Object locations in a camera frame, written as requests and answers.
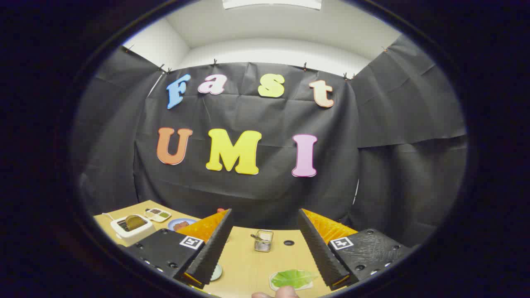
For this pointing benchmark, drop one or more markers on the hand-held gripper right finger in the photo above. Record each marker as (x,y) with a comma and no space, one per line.
(321,252)

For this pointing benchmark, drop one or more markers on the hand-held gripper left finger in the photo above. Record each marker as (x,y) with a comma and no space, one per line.
(211,252)

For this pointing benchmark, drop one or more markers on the green lettuce leaf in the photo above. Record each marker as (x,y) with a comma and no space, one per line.
(292,278)

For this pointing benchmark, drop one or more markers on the toasted bread slice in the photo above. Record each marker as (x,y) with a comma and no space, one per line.
(134,222)

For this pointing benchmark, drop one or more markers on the pale green round plate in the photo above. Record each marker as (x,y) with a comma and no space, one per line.
(217,273)

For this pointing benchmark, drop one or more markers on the brown meat patty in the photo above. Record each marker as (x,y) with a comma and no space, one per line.
(181,226)

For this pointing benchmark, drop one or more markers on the blue round plate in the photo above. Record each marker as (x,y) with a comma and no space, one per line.
(173,223)

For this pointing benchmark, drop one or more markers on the white square plate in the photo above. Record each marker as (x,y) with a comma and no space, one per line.
(274,285)

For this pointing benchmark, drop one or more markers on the white divided seasoning tray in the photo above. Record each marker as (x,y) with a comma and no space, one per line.
(157,214)

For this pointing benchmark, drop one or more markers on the white toaster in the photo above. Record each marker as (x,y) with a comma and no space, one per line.
(136,235)

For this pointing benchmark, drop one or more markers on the black backdrop cloth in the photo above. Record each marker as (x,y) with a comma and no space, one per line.
(265,194)

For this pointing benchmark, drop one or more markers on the ceiling light panel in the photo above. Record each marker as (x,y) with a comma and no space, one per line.
(271,3)

